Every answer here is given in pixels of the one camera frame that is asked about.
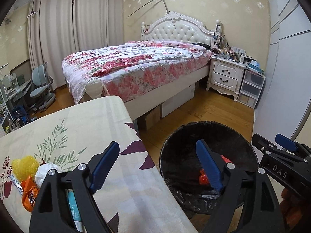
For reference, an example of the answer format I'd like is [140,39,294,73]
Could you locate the plastic drawer unit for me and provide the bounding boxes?
[238,67,265,109]

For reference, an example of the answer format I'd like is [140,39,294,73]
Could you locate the yellow foam net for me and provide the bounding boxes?
[11,156,40,182]

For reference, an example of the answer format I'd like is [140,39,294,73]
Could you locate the blue-grey desk chair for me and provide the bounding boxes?
[30,62,56,113]

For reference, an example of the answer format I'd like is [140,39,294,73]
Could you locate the black trash bin with liner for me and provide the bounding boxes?
[160,121,258,215]

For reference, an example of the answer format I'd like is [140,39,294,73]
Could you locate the white round bedpost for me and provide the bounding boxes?
[85,77,104,99]

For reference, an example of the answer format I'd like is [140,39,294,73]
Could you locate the floral cream tablecloth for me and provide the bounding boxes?
[1,96,195,232]

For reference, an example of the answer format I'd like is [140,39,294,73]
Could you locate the metal canopy rod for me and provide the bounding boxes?
[127,0,170,19]

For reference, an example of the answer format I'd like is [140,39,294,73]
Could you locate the red foam net large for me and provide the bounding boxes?
[198,155,232,187]

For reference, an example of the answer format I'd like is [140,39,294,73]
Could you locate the teal white sachet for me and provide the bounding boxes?
[67,189,84,232]

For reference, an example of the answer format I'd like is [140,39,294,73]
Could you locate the beige curtains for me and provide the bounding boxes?
[27,0,124,89]

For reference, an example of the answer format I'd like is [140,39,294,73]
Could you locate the silver milk powder sachet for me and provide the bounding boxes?
[10,174,23,196]

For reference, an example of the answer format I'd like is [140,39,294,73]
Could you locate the white two-drawer nightstand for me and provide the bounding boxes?
[206,55,246,102]

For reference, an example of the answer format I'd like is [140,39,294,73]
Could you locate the orange foil wrapper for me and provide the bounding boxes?
[21,176,39,212]

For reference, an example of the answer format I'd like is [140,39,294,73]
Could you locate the bed with floral quilt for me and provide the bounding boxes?
[61,10,223,121]

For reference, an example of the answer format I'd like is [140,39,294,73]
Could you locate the white tufted headboard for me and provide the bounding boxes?
[141,12,222,48]

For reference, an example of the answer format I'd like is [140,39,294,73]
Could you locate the study desk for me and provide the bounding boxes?
[1,78,32,118]

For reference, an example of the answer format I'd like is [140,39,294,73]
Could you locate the cardboard box under bed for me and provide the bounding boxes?
[162,84,195,118]

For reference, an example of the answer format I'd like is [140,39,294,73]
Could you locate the white tissue ball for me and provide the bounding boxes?
[35,162,64,188]

